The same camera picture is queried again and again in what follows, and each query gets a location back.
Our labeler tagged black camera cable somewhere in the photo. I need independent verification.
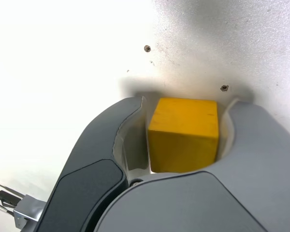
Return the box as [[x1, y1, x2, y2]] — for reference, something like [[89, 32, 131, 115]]
[[0, 180, 27, 206]]

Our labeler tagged grey metal camera bracket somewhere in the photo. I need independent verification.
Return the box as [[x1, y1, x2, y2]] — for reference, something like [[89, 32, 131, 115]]
[[13, 194, 44, 229]]

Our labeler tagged yellow cube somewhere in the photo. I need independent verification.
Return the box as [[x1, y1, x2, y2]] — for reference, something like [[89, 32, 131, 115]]
[[147, 97, 219, 174]]

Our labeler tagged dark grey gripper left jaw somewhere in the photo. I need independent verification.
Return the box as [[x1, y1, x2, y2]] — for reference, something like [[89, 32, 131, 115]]
[[35, 96, 152, 232]]

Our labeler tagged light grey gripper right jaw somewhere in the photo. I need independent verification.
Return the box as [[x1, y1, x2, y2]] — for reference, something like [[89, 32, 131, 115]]
[[94, 98, 290, 232]]

